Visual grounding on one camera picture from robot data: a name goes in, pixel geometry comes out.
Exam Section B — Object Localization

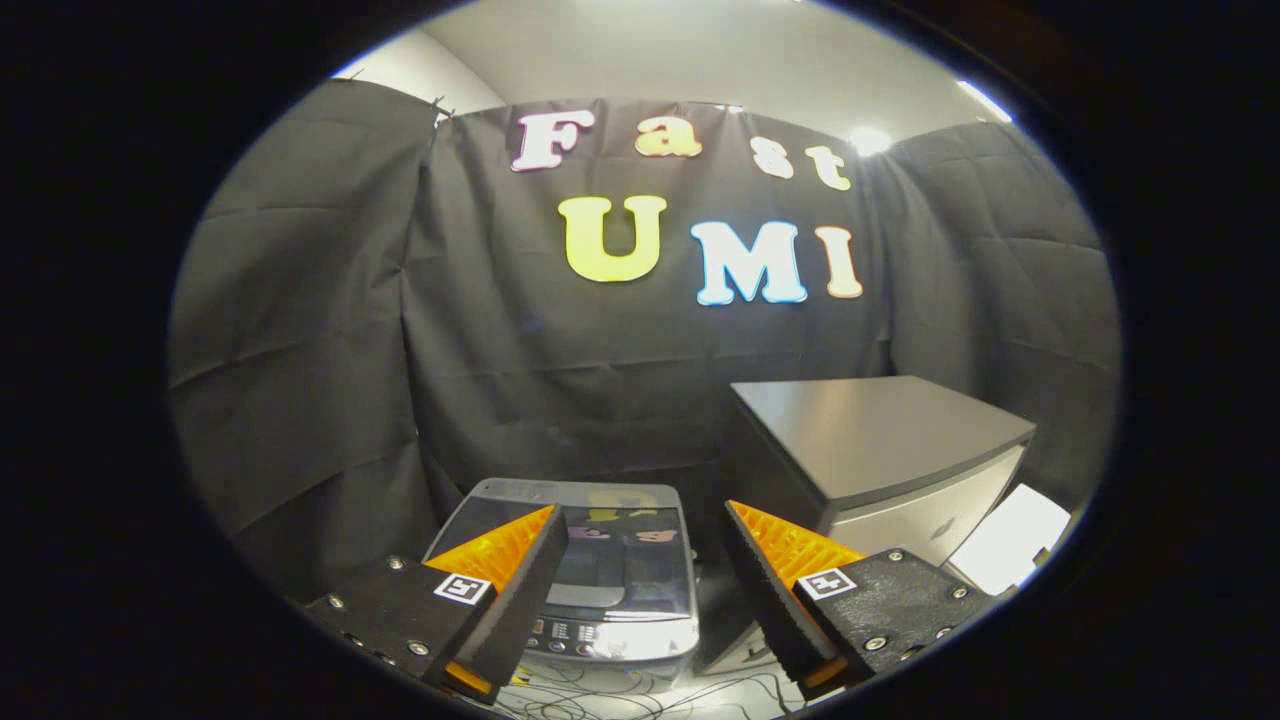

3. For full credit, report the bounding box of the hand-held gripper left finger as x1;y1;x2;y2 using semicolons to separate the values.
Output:
300;504;571;707

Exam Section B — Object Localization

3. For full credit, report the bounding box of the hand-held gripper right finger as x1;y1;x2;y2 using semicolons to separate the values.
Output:
723;499;1001;702

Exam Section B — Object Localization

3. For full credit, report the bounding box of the dark glass washing machine lid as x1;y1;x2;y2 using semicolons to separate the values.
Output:
428;479;698;623

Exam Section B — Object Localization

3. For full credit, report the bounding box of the grey top-load washing machine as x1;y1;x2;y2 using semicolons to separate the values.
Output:
422;477;702;694

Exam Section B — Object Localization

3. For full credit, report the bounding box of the beige cabinet with dark top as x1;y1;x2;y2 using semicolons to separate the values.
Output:
698;376;1038;677

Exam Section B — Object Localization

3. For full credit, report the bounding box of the black backdrop cloth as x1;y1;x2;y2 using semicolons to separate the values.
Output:
165;78;1123;601

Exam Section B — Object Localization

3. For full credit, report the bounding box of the tangle of floor cables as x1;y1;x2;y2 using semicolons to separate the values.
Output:
495;662;806;720

